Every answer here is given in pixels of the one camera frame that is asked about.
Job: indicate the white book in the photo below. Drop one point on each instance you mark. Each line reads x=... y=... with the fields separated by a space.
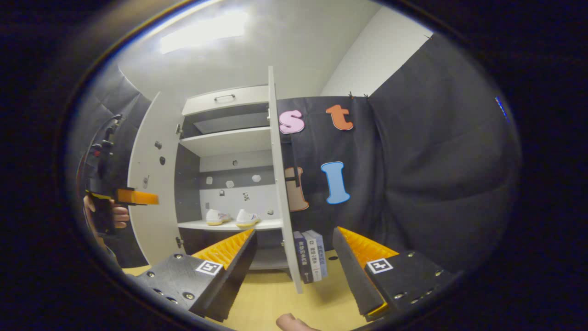
x=313 y=257

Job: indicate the white shoe cabinet door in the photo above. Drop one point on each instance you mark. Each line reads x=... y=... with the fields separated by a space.
x=151 y=207
x=282 y=207

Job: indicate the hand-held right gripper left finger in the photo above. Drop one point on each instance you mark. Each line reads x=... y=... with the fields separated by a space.
x=236 y=276

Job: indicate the white shoe cabinet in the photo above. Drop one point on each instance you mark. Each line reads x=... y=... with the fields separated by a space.
x=229 y=140

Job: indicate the white cabinet drawer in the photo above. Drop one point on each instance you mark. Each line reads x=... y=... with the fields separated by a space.
x=248 y=96

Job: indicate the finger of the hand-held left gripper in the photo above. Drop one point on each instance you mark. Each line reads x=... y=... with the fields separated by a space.
x=138 y=197

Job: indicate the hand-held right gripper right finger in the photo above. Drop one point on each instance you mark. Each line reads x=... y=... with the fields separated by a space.
x=353 y=271

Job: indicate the black backdrop cloth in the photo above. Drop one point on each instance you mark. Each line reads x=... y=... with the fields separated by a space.
x=436 y=184

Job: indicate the white canvas shoe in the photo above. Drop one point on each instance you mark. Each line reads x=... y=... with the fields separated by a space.
x=217 y=217
x=247 y=218

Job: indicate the dark blue book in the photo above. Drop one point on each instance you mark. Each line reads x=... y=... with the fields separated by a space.
x=302 y=257

